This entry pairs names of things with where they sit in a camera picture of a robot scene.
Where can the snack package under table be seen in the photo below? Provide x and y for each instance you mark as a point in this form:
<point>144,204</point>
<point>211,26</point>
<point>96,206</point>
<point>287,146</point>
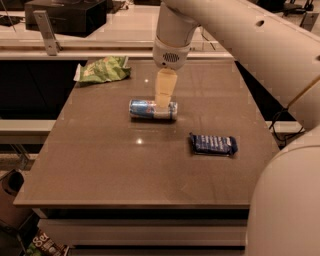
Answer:
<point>43,245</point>

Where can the left metal rail bracket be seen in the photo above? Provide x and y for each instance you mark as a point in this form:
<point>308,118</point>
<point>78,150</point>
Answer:
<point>51,44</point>

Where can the grey table drawer base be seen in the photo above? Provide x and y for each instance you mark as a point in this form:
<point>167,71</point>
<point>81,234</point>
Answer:
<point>215,229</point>

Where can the green chip bag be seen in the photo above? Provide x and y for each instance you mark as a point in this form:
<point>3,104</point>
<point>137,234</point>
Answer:
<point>107,69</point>

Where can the brown cylinder bin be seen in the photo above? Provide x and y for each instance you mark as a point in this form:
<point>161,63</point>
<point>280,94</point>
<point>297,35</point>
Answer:
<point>11,216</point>

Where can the blue silver redbull can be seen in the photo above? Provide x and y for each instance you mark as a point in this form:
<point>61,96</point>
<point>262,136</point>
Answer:
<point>148,109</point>

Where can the metal rail bracket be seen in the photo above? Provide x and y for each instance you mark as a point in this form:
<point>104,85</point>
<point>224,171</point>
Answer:
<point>308,21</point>
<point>51,44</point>

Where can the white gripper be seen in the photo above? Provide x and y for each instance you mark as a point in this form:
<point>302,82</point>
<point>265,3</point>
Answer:
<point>169,55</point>

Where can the right metal rail bracket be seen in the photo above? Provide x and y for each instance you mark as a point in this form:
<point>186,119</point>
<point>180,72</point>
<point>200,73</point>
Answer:
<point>308,21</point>

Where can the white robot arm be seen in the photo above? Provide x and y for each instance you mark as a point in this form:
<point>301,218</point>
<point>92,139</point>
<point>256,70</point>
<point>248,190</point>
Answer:
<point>284,215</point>

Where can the blue snack bar wrapper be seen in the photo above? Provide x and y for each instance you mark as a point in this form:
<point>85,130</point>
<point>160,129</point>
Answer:
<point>213,145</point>

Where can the black box on floor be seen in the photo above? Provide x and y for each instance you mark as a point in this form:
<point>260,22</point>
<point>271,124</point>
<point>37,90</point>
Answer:
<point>78,19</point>

